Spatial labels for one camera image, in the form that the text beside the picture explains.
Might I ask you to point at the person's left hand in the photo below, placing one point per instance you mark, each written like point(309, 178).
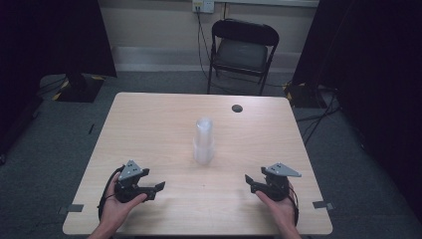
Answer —
point(114, 210)

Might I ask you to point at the person's right hand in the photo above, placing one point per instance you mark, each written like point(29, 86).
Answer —
point(283, 210)

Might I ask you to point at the grey tape strip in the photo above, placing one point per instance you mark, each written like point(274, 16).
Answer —
point(322, 204)
point(74, 208)

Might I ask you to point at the white wall socket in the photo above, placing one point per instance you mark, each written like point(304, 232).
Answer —
point(203, 5)

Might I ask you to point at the black curtain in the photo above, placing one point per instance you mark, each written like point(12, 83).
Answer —
point(371, 83)
point(49, 40)

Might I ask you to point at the stack of clear plastic cups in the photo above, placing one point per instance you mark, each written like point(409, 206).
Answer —
point(203, 142)

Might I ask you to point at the black stand base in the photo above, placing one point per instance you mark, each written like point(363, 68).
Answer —
point(79, 89)
point(303, 96)

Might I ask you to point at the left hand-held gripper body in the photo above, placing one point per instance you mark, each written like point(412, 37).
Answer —
point(127, 191)

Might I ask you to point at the black folding chair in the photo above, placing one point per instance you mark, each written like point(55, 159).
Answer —
point(242, 54)

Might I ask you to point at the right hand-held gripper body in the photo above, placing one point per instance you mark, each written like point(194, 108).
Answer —
point(278, 189)

